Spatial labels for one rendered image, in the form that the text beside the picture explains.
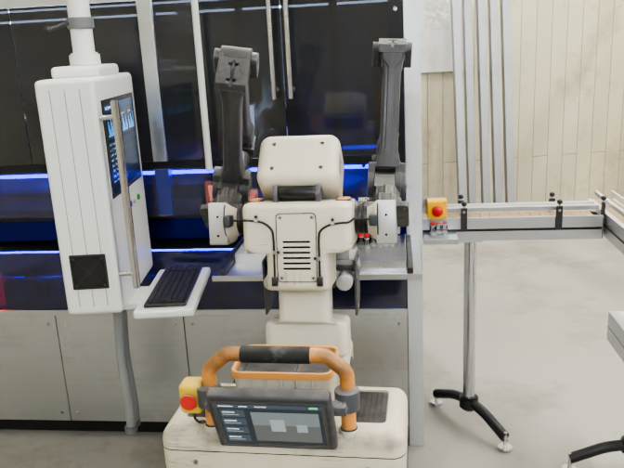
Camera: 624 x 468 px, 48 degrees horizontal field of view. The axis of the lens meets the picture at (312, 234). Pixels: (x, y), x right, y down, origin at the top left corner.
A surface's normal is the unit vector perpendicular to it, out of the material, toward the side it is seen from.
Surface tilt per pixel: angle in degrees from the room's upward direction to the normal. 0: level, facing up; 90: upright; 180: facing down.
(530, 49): 90
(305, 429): 115
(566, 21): 90
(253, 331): 90
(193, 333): 90
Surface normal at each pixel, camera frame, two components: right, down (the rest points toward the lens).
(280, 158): -0.14, -0.45
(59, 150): 0.02, 0.26
